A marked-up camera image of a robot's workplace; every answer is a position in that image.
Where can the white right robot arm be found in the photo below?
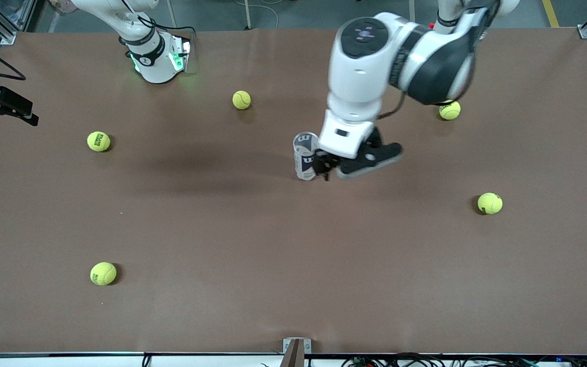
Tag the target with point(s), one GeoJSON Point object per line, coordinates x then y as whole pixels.
{"type": "Point", "coordinates": [153, 61]}

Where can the grey table leg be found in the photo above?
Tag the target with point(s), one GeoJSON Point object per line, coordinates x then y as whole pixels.
{"type": "Point", "coordinates": [247, 15]}

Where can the white blue tennis ball can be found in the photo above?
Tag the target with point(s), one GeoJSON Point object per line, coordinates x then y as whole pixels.
{"type": "Point", "coordinates": [304, 163]}

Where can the yellow tennis ball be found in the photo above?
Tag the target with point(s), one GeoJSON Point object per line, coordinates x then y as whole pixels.
{"type": "Point", "coordinates": [241, 100]}
{"type": "Point", "coordinates": [450, 112]}
{"type": "Point", "coordinates": [99, 141]}
{"type": "Point", "coordinates": [490, 203]}
{"type": "Point", "coordinates": [103, 273]}

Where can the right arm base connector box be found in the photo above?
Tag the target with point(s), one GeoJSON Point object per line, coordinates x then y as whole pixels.
{"type": "Point", "coordinates": [177, 60]}

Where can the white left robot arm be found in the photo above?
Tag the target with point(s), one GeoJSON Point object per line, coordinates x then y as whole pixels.
{"type": "Point", "coordinates": [359, 66]}

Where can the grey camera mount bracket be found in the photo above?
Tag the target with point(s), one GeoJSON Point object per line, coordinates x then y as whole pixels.
{"type": "Point", "coordinates": [297, 351]}

